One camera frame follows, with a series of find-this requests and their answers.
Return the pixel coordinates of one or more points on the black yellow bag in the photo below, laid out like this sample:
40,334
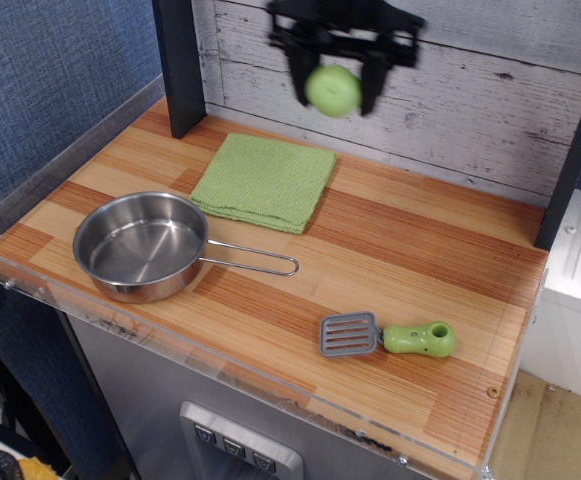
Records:
21,459

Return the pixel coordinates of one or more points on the silver button panel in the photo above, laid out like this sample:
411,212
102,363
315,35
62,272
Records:
203,427

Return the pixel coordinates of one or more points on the grey spatula green handle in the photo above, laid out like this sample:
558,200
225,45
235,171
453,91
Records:
357,334

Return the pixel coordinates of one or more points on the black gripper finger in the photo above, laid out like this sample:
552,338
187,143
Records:
373,75
302,62

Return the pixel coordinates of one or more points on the green toy ball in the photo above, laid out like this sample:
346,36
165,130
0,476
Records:
333,90

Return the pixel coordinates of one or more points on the dark right post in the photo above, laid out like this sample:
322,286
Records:
562,194

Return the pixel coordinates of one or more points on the white ribbed box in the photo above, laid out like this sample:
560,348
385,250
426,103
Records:
552,346

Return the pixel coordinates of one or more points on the stainless steel pot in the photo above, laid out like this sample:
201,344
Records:
145,247

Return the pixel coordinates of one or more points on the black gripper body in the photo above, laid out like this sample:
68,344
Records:
347,29

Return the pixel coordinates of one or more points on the clear acrylic edge guard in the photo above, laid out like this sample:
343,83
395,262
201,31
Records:
408,248

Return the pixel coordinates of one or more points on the green folded napkin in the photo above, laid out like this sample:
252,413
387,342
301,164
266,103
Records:
265,182

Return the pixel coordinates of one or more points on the dark post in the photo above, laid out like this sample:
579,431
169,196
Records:
180,62
562,194

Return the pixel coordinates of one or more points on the dark left post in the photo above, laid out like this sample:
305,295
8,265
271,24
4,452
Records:
180,62

